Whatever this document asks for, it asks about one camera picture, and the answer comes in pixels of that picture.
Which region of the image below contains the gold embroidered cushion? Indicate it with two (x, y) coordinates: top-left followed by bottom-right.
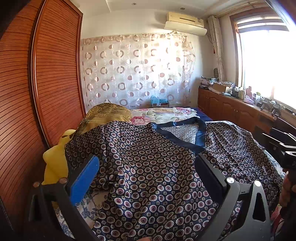
(73, 103), (132, 138)

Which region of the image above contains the wooden sideboard cabinet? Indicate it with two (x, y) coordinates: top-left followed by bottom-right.
(198, 88), (295, 141)

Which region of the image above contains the sheer circle pattern curtain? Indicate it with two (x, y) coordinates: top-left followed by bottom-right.
(80, 33), (195, 110)

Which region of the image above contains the floral bed quilt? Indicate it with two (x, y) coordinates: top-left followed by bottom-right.
(130, 108), (198, 126)

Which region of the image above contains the wooden louvered wardrobe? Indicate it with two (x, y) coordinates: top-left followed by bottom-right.
(1, 1), (86, 240)

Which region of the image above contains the navy patterned silk garment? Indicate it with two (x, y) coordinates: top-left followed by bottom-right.
(65, 118), (283, 240)

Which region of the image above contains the beige window drape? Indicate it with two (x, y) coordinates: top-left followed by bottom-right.
(208, 16), (226, 82)

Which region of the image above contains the person right hand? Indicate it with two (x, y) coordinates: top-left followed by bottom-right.
(279, 169), (295, 207)

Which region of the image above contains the cardboard box on sideboard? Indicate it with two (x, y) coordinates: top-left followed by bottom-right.
(212, 82), (232, 93)

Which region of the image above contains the white wall air conditioner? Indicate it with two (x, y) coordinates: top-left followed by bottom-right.
(164, 12), (207, 36)

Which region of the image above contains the navy blue blanket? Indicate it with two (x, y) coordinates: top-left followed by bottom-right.
(193, 108), (212, 121)

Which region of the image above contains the teal item behind bed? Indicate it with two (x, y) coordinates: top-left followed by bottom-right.
(150, 95), (170, 108)

